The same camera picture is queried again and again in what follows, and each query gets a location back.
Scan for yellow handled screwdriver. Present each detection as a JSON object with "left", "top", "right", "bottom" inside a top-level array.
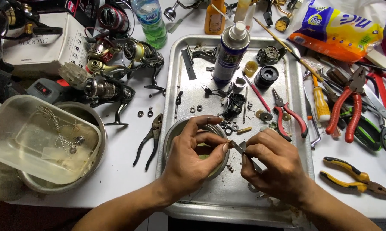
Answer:
[{"left": 311, "top": 74, "right": 331, "bottom": 123}]

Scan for green and black cutter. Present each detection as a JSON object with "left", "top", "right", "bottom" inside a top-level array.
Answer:
[{"left": 340, "top": 107, "right": 383, "bottom": 152}]

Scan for small black lever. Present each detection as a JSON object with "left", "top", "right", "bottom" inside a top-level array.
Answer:
[{"left": 174, "top": 90, "right": 184, "bottom": 120}]

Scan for silver metal tweezers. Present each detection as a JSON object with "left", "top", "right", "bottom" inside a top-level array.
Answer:
[{"left": 230, "top": 140, "right": 263, "bottom": 174}]

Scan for white plastic bottle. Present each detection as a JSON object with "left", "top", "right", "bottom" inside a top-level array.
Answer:
[{"left": 233, "top": 0, "right": 257, "bottom": 31}]

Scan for large red handled pliers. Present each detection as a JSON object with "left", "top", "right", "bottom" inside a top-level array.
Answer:
[{"left": 325, "top": 66, "right": 367, "bottom": 144}]

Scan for red spool fishing reel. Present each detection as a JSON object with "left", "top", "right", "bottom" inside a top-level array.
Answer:
[{"left": 96, "top": 3, "right": 131, "bottom": 36}]

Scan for black slip joint pliers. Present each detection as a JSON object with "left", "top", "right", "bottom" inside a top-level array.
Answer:
[{"left": 133, "top": 113, "right": 164, "bottom": 172}]

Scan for chrome reel handle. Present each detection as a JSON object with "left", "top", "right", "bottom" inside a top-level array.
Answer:
[{"left": 163, "top": 0, "right": 204, "bottom": 22}]

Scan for large metal bowl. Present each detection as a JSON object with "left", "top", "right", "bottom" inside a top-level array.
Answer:
[{"left": 18, "top": 101, "right": 108, "bottom": 194}]

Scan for silver metal tray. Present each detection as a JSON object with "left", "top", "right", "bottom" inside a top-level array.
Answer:
[{"left": 155, "top": 34, "right": 316, "bottom": 229}]

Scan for black reel body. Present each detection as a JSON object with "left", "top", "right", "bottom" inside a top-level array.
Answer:
[{"left": 220, "top": 93, "right": 246, "bottom": 121}]

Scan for dark reel rotor part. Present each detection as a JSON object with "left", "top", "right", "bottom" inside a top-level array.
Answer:
[{"left": 256, "top": 46, "right": 288, "bottom": 66}]

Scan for yellow and black pliers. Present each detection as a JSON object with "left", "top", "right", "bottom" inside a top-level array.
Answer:
[{"left": 319, "top": 156, "right": 386, "bottom": 200}]

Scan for small silver spool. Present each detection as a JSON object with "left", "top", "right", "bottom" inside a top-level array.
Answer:
[{"left": 232, "top": 76, "right": 247, "bottom": 94}]

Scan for wooden handled brush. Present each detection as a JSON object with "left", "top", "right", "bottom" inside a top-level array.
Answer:
[{"left": 253, "top": 17, "right": 326, "bottom": 83}]

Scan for plastic bottle with green liquid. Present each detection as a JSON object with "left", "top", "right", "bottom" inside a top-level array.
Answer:
[{"left": 130, "top": 0, "right": 168, "bottom": 49}]

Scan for thin red stick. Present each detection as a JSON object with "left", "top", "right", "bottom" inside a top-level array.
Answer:
[{"left": 242, "top": 72, "right": 272, "bottom": 113}]

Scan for clear spool fishing reel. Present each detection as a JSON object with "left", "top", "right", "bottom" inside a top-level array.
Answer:
[{"left": 58, "top": 62, "right": 136, "bottom": 126}]

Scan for thin metal shaft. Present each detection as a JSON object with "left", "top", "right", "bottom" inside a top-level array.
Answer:
[{"left": 242, "top": 86, "right": 249, "bottom": 124}]

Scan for white cardboard box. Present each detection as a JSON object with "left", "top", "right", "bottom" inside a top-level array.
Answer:
[{"left": 2, "top": 12, "right": 91, "bottom": 77}]

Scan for large black fishing reel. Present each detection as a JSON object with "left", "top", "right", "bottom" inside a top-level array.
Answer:
[{"left": 0, "top": 0, "right": 64, "bottom": 65}]

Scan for small yellow grease jar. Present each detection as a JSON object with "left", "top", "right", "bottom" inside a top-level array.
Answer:
[{"left": 243, "top": 60, "right": 259, "bottom": 78}]

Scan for bent metal hex key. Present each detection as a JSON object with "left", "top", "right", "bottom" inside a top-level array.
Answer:
[{"left": 303, "top": 86, "right": 322, "bottom": 151}]

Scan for black reel spool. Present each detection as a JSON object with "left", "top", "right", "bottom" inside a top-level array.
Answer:
[{"left": 253, "top": 65, "right": 280, "bottom": 90}]

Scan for orange plastic bottle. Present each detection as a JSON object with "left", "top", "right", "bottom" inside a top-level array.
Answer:
[{"left": 204, "top": 0, "right": 227, "bottom": 35}]

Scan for silver and red fishing reel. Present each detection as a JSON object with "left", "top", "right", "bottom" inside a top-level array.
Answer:
[{"left": 84, "top": 35, "right": 124, "bottom": 64}]

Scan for person's right hand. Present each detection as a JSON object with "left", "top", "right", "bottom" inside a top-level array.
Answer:
[{"left": 240, "top": 129, "right": 314, "bottom": 206}]

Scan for silver chain in container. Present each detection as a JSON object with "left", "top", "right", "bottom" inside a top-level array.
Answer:
[{"left": 35, "top": 105, "right": 85, "bottom": 155}]

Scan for person's left hand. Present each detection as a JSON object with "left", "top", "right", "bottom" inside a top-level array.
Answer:
[{"left": 160, "top": 115, "right": 232, "bottom": 201}]

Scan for gold handle with black knob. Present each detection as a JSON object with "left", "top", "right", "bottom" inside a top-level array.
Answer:
[{"left": 263, "top": 0, "right": 292, "bottom": 32}]

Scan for blue spray can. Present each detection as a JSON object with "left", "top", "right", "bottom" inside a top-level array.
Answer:
[{"left": 212, "top": 21, "right": 251, "bottom": 87}]

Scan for clear plastic container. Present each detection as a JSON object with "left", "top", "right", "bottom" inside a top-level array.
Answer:
[{"left": 0, "top": 94, "right": 103, "bottom": 185}]

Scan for black reel handle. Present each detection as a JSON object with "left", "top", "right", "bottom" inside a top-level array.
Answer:
[{"left": 181, "top": 44, "right": 218, "bottom": 81}]

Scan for small metal bowl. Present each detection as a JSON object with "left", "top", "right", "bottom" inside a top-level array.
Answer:
[{"left": 163, "top": 116, "right": 231, "bottom": 181}]

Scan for gold spool fishing reel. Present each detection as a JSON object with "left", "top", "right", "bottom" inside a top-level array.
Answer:
[{"left": 122, "top": 38, "right": 165, "bottom": 91}]

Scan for small red needle nose pliers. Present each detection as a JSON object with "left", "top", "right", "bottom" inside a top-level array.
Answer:
[{"left": 271, "top": 87, "right": 308, "bottom": 142}]

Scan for yellow and blue tissue pack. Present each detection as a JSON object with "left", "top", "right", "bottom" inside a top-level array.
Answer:
[{"left": 288, "top": 0, "right": 385, "bottom": 64}]

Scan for grey and red power tool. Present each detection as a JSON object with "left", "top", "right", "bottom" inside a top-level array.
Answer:
[{"left": 26, "top": 78, "right": 72, "bottom": 104}]

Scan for red handled tool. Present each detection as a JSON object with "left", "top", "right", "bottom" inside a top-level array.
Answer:
[{"left": 365, "top": 70, "right": 386, "bottom": 130}]

